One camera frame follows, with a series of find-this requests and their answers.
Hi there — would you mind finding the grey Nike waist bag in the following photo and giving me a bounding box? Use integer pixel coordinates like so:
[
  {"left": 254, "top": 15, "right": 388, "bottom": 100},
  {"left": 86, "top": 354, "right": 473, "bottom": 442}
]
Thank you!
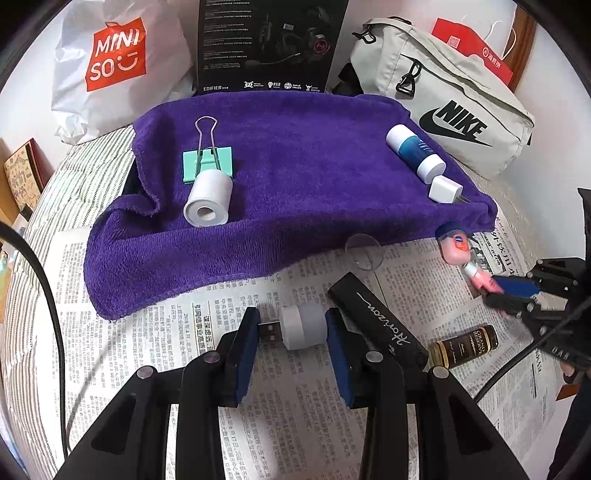
[{"left": 349, "top": 17, "right": 535, "bottom": 179}]

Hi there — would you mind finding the white Miniso plastic bag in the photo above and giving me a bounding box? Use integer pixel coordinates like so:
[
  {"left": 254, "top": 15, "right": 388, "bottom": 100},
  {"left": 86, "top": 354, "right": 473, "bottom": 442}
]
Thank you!
[{"left": 51, "top": 1, "right": 194, "bottom": 145}]

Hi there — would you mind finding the white charger plug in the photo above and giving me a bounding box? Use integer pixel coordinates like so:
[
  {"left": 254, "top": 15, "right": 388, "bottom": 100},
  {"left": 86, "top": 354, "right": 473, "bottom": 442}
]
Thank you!
[{"left": 428, "top": 175, "right": 470, "bottom": 204}]

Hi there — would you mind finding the clear plastic disc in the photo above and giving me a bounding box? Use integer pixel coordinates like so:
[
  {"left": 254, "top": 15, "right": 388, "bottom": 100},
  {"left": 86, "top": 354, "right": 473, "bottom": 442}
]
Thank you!
[{"left": 345, "top": 233, "right": 385, "bottom": 272}]

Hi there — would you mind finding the black headset box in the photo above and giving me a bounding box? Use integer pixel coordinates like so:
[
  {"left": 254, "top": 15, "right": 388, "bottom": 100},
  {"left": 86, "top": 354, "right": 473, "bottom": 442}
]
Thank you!
[{"left": 197, "top": 0, "right": 348, "bottom": 94}]

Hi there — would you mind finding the white tape roll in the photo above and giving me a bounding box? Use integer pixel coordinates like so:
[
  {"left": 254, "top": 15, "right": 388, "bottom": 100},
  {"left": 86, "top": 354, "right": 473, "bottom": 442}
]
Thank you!
[{"left": 183, "top": 169, "right": 233, "bottom": 227}]

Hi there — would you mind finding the pink blue round toy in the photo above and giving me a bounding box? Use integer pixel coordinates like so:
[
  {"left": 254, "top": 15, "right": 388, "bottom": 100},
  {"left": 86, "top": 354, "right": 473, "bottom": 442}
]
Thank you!
[{"left": 435, "top": 222, "right": 472, "bottom": 266}]

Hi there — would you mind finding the black cable left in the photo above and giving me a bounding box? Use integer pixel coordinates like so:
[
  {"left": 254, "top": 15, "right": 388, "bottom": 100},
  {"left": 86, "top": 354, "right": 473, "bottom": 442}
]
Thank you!
[{"left": 0, "top": 221, "right": 71, "bottom": 458}]

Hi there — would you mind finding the newspaper sheet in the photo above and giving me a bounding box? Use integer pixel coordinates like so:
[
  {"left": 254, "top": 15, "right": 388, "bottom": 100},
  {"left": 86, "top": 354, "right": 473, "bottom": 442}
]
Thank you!
[{"left": 45, "top": 228, "right": 558, "bottom": 479}]

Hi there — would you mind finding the black Horizon case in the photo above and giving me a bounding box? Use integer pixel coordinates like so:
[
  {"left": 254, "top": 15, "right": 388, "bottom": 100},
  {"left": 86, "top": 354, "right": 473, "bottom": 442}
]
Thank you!
[{"left": 328, "top": 272, "right": 429, "bottom": 371}]

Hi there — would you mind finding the white blue tube bottle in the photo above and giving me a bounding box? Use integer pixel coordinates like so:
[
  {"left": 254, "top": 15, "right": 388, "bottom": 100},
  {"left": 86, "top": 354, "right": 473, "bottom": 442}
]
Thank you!
[{"left": 386, "top": 124, "right": 447, "bottom": 185}]

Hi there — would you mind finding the black cable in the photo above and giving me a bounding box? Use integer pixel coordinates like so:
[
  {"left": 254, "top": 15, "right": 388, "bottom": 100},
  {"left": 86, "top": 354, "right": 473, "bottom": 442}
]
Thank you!
[
  {"left": 472, "top": 294, "right": 591, "bottom": 405},
  {"left": 0, "top": 221, "right": 71, "bottom": 458}
]

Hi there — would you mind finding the pink small marker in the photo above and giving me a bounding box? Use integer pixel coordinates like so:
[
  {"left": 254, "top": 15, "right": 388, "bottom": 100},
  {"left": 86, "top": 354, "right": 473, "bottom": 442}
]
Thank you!
[{"left": 463, "top": 261, "right": 504, "bottom": 294}]

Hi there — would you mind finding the small red paper bag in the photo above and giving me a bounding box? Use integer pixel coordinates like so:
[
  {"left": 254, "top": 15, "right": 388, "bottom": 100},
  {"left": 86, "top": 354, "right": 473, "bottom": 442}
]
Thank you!
[{"left": 432, "top": 18, "right": 517, "bottom": 86}]

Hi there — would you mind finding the wooden bedside furniture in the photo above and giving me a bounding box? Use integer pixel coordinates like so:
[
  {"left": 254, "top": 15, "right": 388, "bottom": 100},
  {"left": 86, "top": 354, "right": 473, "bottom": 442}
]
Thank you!
[{"left": 0, "top": 141, "right": 19, "bottom": 322}]

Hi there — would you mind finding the brown wooden chair back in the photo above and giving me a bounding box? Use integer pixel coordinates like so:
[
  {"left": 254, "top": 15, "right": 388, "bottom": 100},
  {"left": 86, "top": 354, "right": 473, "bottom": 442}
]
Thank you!
[{"left": 505, "top": 6, "right": 537, "bottom": 91}]

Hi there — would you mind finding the person's hand on handle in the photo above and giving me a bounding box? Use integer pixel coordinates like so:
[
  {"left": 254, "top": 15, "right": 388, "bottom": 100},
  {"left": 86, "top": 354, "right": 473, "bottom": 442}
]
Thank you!
[{"left": 560, "top": 362, "right": 588, "bottom": 385}]

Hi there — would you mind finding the purple towel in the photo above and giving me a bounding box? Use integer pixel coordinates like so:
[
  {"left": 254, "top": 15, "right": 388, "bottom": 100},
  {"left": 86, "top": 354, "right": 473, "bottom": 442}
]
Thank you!
[{"left": 84, "top": 91, "right": 497, "bottom": 320}]

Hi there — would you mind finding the white USB night light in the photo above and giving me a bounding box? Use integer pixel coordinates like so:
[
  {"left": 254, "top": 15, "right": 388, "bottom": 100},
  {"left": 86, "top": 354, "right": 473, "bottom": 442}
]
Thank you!
[{"left": 259, "top": 303, "right": 328, "bottom": 350}]

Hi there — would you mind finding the small dark gold-label bottle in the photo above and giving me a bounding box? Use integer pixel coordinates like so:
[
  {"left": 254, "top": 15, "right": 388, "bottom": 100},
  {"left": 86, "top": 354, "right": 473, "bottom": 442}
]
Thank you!
[{"left": 430, "top": 325, "right": 499, "bottom": 369}]

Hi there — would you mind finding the black cable right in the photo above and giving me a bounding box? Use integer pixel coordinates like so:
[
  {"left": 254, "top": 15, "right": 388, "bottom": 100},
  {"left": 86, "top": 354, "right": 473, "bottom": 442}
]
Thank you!
[{"left": 472, "top": 294, "right": 591, "bottom": 405}]

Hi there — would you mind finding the teal binder clip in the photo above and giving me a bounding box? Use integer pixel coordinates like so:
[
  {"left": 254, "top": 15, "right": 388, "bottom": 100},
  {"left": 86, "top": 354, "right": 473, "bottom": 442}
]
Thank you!
[{"left": 182, "top": 115, "right": 233, "bottom": 184}]

